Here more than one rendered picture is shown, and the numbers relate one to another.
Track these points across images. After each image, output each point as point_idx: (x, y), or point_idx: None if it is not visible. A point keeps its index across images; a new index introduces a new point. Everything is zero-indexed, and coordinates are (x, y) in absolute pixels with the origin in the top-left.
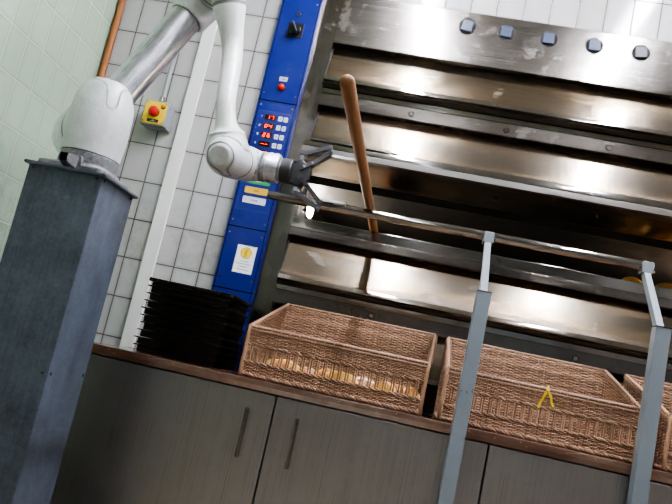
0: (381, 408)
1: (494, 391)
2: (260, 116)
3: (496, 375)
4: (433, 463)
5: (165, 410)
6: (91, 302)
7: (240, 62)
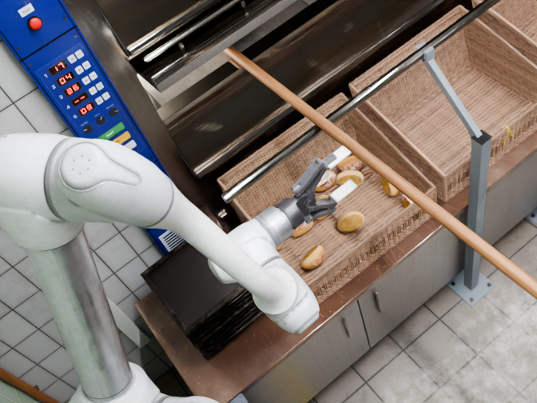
0: (423, 241)
1: None
2: (45, 77)
3: (395, 79)
4: None
5: (292, 369)
6: None
7: (215, 225)
